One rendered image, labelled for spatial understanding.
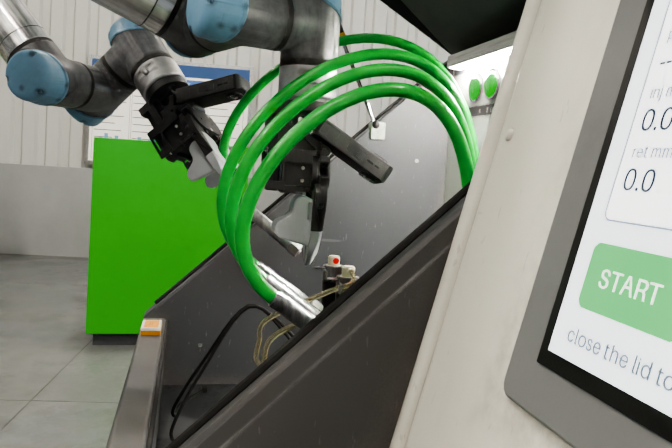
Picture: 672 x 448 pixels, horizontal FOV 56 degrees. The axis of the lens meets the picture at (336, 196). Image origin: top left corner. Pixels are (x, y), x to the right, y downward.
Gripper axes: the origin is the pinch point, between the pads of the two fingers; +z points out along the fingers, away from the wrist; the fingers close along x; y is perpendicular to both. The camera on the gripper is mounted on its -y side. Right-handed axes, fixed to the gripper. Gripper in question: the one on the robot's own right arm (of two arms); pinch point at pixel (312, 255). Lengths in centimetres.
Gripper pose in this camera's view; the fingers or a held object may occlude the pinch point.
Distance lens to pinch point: 84.4
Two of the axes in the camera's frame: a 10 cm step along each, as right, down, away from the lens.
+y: -9.7, -0.5, -2.3
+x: 2.2, 0.7, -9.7
